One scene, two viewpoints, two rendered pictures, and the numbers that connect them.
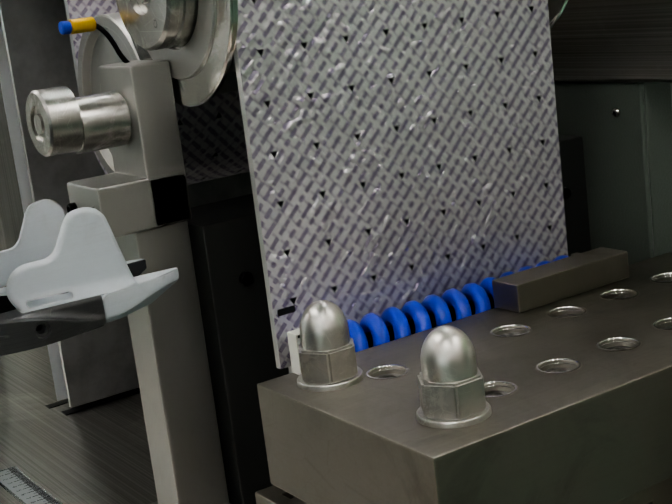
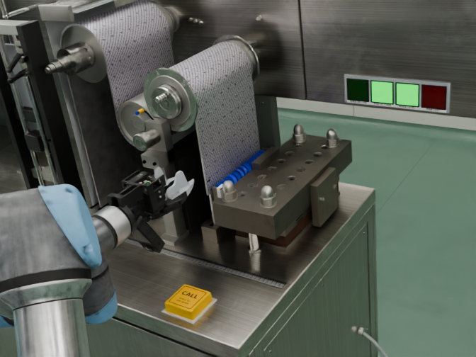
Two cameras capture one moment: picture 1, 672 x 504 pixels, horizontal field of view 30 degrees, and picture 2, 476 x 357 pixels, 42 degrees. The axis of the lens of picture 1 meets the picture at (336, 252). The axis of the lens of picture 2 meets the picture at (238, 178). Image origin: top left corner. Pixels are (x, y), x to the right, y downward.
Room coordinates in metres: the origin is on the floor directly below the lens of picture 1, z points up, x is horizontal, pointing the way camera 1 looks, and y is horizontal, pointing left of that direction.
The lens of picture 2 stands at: (-0.50, 0.44, 1.71)
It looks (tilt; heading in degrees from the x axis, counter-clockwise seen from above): 27 degrees down; 339
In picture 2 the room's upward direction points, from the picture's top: 8 degrees counter-clockwise
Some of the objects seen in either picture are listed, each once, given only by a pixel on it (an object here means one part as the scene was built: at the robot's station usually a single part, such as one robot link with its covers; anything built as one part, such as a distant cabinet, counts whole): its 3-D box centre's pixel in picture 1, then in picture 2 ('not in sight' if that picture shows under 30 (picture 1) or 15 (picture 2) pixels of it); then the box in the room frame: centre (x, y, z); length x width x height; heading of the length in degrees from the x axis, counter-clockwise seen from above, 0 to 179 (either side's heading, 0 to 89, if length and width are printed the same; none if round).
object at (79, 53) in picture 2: not in sight; (76, 58); (0.97, 0.23, 1.33); 0.06 x 0.06 x 0.06; 32
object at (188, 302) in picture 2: not in sight; (188, 302); (0.51, 0.19, 0.91); 0.07 x 0.07 x 0.02; 32
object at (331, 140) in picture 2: not in sight; (331, 137); (0.75, -0.32, 1.05); 0.04 x 0.04 x 0.04
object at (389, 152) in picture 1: (418, 178); (230, 139); (0.78, -0.06, 1.11); 0.23 x 0.01 x 0.18; 122
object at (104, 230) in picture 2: not in sight; (81, 248); (0.51, 0.36, 1.11); 0.11 x 0.08 x 0.09; 122
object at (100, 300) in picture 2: not in sight; (85, 292); (0.52, 0.38, 1.01); 0.11 x 0.08 x 0.11; 74
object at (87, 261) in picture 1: (94, 262); (180, 183); (0.63, 0.12, 1.12); 0.09 x 0.03 x 0.06; 113
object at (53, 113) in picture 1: (53, 121); (142, 141); (0.75, 0.16, 1.18); 0.04 x 0.02 x 0.04; 32
